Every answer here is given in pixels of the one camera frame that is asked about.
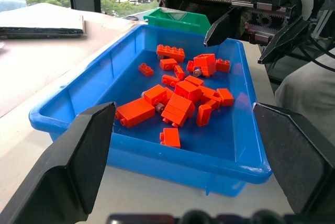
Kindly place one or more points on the red plastic toy brick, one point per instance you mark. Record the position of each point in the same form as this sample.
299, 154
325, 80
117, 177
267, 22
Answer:
146, 70

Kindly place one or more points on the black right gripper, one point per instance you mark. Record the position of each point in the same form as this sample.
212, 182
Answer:
272, 4

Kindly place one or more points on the large red plastic brick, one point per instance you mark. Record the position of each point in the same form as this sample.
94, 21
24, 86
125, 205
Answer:
205, 63

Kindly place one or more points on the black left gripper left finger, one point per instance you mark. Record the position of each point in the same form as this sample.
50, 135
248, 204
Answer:
65, 171

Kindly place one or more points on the green plastic bin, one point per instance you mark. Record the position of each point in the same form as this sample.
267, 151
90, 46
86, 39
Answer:
183, 21

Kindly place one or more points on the silver aluminium frame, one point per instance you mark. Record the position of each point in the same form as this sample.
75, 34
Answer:
320, 25

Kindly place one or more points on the person in beige trousers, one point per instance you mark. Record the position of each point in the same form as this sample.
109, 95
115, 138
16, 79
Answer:
306, 95

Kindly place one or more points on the orange toy building block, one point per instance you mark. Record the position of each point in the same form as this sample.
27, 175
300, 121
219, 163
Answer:
223, 65
212, 103
225, 97
187, 91
171, 138
208, 91
179, 72
170, 80
194, 80
190, 66
202, 115
168, 64
155, 95

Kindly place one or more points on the blue plastic tray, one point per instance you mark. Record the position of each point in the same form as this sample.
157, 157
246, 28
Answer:
131, 59

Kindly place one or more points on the orange plastic building brick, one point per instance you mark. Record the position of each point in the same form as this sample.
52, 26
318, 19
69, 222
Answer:
134, 112
178, 110

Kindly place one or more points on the white flat board stack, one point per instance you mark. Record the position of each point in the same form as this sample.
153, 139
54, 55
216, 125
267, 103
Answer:
39, 20

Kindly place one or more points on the orange two-by-four brick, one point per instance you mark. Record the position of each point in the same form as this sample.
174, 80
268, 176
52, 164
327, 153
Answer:
170, 51

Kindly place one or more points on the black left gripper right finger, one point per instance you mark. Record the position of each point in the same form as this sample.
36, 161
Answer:
298, 161

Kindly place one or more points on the black flat round object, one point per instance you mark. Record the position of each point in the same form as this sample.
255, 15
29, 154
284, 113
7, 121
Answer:
130, 18

